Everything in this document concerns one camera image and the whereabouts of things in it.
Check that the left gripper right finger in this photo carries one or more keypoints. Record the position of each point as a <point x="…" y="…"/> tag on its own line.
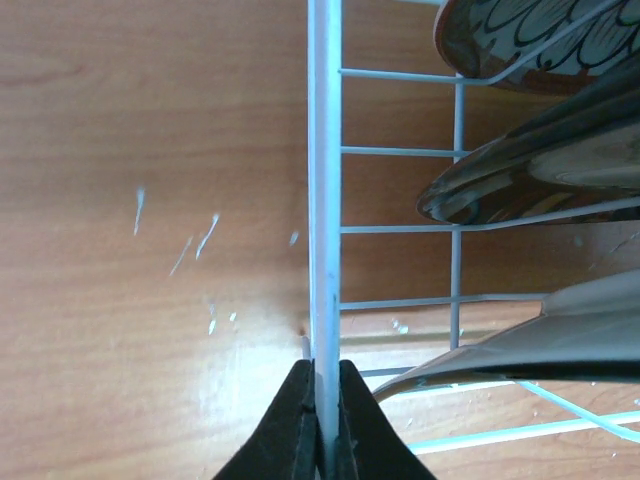
<point x="368" y="447"/>

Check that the dark brown round plate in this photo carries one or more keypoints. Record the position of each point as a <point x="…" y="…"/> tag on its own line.
<point x="581" y="152"/>

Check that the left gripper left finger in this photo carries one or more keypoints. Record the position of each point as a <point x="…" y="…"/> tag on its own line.
<point x="284" y="444"/>

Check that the patterned round plate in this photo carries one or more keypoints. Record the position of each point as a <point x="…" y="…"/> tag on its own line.
<point x="530" y="45"/>

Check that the white wire dish rack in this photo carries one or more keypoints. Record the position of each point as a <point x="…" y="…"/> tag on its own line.
<point x="325" y="149"/>

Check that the white square plate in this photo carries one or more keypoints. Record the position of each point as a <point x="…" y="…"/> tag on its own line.
<point x="586" y="332"/>

